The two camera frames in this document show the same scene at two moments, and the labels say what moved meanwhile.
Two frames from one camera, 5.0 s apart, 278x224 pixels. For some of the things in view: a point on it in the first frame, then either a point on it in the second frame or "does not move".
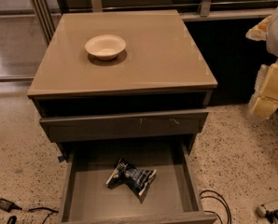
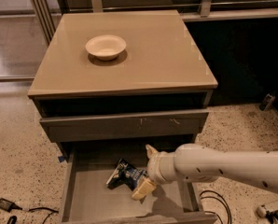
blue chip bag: [138, 179] does not move
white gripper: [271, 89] → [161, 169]
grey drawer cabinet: [122, 85] does not move
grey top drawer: [124, 126] does not move
